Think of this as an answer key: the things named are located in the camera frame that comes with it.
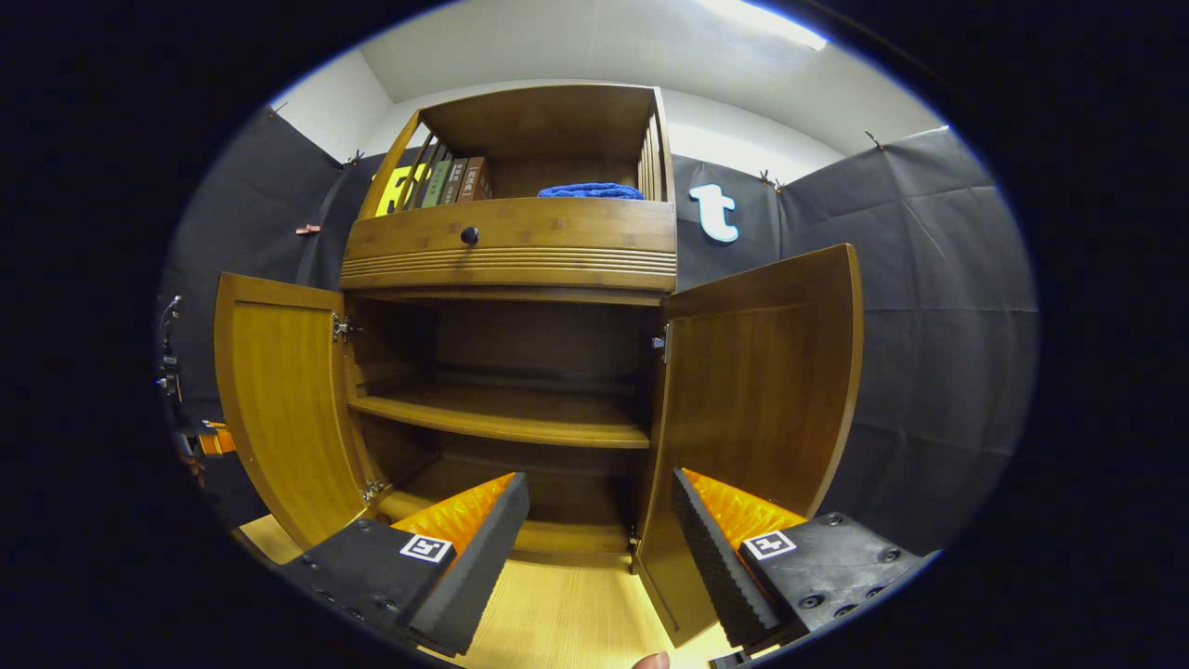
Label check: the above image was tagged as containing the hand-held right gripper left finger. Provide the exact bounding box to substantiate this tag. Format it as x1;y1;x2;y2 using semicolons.
277;471;531;657

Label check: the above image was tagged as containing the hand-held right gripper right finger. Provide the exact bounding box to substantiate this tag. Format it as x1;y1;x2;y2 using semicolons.
670;466;932;651

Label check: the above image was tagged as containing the wooden shoe cabinet door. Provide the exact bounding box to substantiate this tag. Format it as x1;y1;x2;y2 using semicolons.
213;271;384;552
634;243;866;649

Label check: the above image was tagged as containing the wooden cabinet drawer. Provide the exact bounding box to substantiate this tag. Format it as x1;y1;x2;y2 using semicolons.
338;197;678;295

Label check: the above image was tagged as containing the wooden double-door shoe cabinet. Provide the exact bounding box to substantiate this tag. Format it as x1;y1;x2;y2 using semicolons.
213;84;866;649

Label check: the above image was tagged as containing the wooden inner shelf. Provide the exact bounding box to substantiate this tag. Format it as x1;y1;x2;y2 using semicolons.
347;385;652;451

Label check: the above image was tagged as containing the black backdrop cloth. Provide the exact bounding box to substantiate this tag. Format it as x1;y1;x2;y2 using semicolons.
158;107;1039;555

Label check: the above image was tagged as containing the blue folded towel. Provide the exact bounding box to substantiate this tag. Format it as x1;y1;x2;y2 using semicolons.
536;181;646;202

